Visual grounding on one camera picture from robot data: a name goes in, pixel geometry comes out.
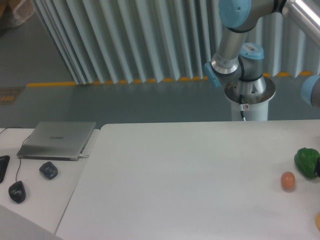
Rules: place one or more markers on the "black computer mouse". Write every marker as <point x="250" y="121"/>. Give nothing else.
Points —
<point x="17" y="192"/>

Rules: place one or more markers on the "white sleeved forearm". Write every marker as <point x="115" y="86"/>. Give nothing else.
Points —
<point x="16" y="227"/>

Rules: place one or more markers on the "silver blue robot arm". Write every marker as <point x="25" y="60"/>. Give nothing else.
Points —
<point x="240" y="63"/>

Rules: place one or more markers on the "orange bread piece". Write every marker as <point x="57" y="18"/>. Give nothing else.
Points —
<point x="317" y="221"/>

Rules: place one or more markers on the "green bell pepper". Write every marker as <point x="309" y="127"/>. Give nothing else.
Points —
<point x="305" y="161"/>

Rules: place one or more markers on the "brown egg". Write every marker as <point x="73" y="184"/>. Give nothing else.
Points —
<point x="288" y="181"/>

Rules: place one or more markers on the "white usb dongle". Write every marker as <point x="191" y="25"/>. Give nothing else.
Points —
<point x="83" y="156"/>

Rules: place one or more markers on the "white folding partition screen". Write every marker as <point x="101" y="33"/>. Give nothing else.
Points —
<point x="129" y="40"/>

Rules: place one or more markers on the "silver closed laptop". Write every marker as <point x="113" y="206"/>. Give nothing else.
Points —
<point x="61" y="140"/>

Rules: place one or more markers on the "dark grey earbuds case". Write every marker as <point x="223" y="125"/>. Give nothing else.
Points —
<point x="49" y="170"/>

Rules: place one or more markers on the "black keyboard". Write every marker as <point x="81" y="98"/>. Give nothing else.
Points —
<point x="4" y="162"/>

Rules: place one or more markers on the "plastic wrapped cardboard box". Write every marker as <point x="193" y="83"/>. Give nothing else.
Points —
<point x="14" y="13"/>

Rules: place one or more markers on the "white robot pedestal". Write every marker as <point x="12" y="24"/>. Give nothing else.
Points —
<point x="251" y="112"/>

